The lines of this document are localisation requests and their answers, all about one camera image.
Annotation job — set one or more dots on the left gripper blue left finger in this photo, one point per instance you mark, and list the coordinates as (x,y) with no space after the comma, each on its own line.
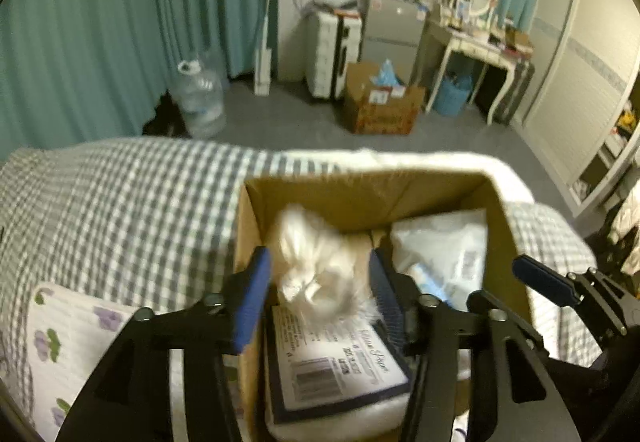
(250,301)

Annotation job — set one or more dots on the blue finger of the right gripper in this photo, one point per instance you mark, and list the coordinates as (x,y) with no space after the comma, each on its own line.
(483,303)
(562,290)

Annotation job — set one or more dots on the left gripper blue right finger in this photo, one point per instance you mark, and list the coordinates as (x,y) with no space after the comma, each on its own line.
(511,395)

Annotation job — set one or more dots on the white plastic pouch pack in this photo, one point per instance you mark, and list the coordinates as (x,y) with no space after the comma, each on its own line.
(443,253)

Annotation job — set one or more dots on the white fluffy sock bundle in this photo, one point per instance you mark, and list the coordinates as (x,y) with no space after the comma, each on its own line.
(324,277)

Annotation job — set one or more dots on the white pack with barcode label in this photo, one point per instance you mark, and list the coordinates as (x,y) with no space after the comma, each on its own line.
(342,383)

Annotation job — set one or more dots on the white floral quilt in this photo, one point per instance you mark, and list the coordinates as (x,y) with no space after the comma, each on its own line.
(67,335)

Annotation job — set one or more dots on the grey checked bed sheet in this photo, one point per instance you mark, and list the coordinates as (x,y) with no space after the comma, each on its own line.
(151,221)

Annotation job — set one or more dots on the white louvered wardrobe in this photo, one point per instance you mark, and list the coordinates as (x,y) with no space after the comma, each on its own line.
(586,59)

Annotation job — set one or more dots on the open cardboard box on bed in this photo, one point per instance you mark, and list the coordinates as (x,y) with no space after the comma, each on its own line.
(363,202)

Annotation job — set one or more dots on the dark striped suitcase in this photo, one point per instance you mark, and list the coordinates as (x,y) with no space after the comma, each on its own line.
(523,74)

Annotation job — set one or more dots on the cardboard box on floor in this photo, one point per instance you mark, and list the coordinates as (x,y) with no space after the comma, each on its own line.
(370,108)

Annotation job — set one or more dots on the white dressing table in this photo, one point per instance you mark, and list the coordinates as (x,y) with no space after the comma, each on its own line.
(490,55)

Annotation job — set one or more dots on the grey mini fridge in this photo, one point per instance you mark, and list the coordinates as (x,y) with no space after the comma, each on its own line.
(392,30)

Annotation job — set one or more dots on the clear water jug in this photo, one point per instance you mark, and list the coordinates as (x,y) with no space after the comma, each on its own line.
(199,94)

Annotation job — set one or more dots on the white suitcase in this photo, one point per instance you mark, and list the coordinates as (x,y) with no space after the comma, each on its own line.
(333,42)

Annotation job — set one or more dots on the white flat mop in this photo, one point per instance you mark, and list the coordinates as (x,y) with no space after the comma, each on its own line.
(262,59)

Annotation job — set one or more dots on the large teal curtain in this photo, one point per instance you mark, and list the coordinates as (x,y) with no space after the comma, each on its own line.
(74,71)

